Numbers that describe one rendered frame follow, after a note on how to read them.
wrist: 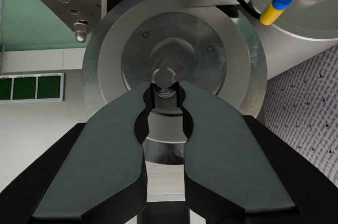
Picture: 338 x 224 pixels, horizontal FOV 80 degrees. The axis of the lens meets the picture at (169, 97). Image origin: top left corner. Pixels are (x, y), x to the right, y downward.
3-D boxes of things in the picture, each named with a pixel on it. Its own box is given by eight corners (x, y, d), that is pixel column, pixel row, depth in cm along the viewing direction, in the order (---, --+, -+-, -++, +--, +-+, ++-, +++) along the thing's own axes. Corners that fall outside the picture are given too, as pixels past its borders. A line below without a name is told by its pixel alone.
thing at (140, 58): (237, 22, 14) (215, 125, 13) (229, 34, 16) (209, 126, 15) (135, 0, 15) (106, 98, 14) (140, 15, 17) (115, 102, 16)
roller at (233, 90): (260, 7, 16) (239, 158, 14) (206, 82, 41) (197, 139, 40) (116, -17, 16) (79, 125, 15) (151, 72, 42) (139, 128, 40)
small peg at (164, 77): (181, 72, 11) (170, 95, 11) (179, 83, 14) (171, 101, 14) (157, 62, 11) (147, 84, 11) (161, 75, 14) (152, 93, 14)
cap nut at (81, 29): (85, 21, 50) (85, 39, 49) (91, 29, 53) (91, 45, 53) (70, 22, 50) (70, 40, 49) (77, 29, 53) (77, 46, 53)
